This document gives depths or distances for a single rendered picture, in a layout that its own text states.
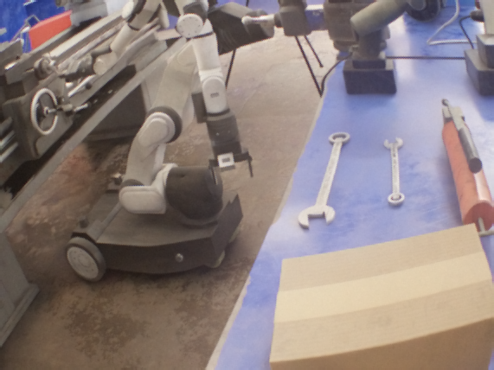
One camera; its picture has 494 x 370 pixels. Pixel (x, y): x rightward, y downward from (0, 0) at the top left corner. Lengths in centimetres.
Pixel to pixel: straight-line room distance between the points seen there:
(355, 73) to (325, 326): 78
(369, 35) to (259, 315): 69
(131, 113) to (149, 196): 152
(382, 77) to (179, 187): 120
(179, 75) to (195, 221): 55
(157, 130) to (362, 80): 105
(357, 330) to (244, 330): 20
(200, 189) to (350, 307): 172
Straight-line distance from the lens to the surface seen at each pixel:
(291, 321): 54
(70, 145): 271
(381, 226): 80
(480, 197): 73
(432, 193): 86
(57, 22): 557
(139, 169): 230
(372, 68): 122
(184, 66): 201
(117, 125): 383
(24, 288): 251
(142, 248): 227
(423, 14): 186
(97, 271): 240
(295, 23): 157
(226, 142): 186
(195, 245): 223
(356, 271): 58
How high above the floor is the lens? 130
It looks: 26 degrees down
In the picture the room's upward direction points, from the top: 13 degrees counter-clockwise
